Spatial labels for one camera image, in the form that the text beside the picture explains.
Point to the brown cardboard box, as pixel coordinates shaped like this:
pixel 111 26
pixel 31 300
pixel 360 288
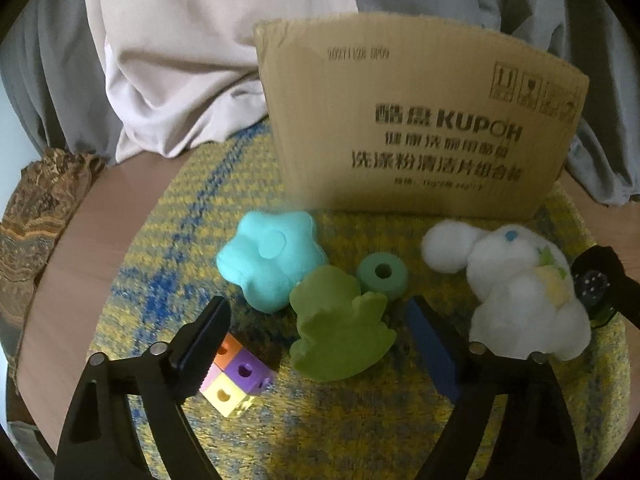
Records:
pixel 400 90

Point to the brown patterned cushion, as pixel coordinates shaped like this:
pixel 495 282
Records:
pixel 30 240

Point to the white cloth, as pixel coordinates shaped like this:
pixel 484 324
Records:
pixel 175 60

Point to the grey cloth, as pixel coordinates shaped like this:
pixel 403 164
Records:
pixel 550 10

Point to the white plush rabbit toy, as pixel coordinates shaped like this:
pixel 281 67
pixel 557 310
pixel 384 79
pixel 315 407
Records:
pixel 510 292

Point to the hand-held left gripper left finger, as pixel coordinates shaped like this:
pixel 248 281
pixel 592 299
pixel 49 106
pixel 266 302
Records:
pixel 200 347

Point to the multicoloured block cube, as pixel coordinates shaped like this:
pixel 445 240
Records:
pixel 242 377

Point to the teal star-shaped soft toy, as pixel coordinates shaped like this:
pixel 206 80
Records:
pixel 270 265

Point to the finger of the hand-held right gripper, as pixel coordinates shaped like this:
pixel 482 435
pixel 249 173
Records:
pixel 607 265

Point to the green frog-shaped foam toy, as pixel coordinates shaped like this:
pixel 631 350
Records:
pixel 335 332

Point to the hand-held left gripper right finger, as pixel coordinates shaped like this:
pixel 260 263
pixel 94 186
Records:
pixel 432 347

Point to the yellow and blue woven mat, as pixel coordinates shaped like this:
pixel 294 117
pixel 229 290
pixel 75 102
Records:
pixel 350 435

